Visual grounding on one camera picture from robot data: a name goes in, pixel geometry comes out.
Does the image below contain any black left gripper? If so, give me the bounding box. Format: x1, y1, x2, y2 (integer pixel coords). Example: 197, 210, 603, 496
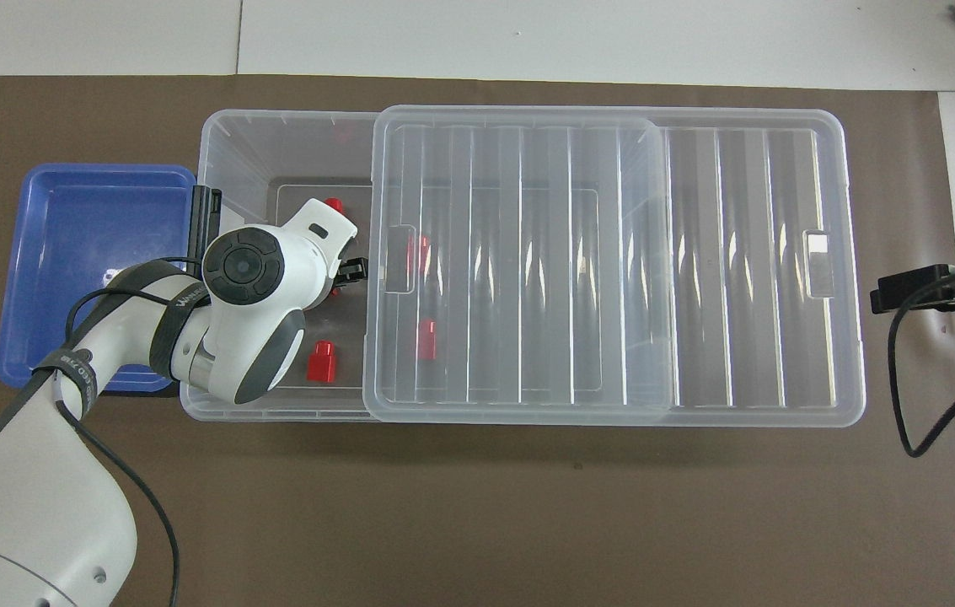
327, 255, 370, 287

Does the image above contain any clear ribbed box lid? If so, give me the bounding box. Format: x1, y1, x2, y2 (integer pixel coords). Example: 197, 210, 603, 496
362, 105, 867, 428

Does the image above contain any clear plastic storage box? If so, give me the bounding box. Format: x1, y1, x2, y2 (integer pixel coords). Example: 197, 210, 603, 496
180, 108, 672, 422

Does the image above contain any black box latch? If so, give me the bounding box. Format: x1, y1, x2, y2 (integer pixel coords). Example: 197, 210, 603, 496
190, 185, 223, 254

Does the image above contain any blue plastic tray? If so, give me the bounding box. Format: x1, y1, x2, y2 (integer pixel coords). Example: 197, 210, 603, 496
0, 163, 197, 393

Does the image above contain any brown table mat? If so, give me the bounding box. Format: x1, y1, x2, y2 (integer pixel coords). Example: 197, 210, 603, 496
0, 74, 955, 607

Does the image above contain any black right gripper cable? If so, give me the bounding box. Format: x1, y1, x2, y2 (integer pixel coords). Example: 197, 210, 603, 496
888, 268, 955, 459

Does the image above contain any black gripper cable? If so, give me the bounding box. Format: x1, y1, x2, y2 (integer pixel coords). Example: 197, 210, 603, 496
888, 268, 955, 459
51, 255, 217, 607

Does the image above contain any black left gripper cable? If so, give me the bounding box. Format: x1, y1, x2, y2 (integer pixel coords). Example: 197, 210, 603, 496
51, 255, 217, 607

